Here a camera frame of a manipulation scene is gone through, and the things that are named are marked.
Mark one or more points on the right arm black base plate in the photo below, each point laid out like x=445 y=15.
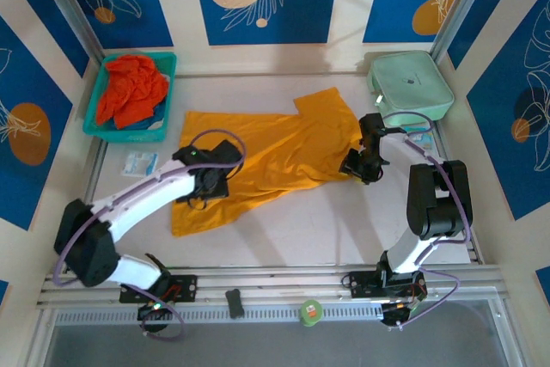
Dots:
x=363 y=285

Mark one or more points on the blue white wipes packet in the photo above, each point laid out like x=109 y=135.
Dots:
x=423 y=138

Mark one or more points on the orange t-shirt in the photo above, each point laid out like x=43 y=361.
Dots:
x=133 y=87

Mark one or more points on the black clip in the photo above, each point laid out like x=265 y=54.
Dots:
x=234 y=303

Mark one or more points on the aluminium table rail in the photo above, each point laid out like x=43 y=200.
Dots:
x=275 y=283

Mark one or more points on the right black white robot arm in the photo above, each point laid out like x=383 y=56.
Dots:
x=438 y=199

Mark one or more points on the green tape roll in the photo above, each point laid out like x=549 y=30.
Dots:
x=311 y=313

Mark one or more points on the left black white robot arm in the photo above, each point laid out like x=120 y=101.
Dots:
x=142 y=195

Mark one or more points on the blue t-shirt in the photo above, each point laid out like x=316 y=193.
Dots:
x=157 y=115

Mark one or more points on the white surgical mask packet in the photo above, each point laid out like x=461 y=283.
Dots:
x=139 y=164

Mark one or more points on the mint green zip case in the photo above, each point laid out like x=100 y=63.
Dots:
x=410 y=83

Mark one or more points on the yellow t-shirt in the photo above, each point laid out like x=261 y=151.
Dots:
x=275 y=148

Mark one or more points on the teal plastic basket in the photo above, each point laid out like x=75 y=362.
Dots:
x=96 y=96

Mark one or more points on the aluminium frame post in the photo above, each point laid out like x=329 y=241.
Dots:
x=69 y=1
x=466 y=1

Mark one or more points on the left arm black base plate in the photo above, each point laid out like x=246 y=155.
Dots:
x=187 y=287

